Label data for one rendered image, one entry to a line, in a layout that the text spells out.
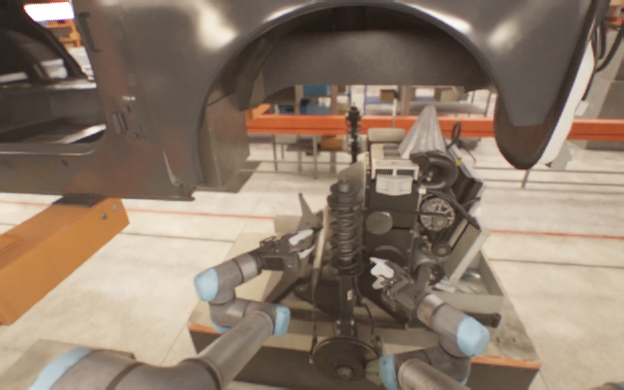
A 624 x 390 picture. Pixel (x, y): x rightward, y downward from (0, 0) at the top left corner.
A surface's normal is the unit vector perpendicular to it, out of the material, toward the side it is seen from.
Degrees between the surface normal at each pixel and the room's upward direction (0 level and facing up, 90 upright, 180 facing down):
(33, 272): 90
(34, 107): 71
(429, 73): 90
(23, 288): 90
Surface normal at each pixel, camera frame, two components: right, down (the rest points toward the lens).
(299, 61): -0.20, 0.47
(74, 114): -0.16, 0.13
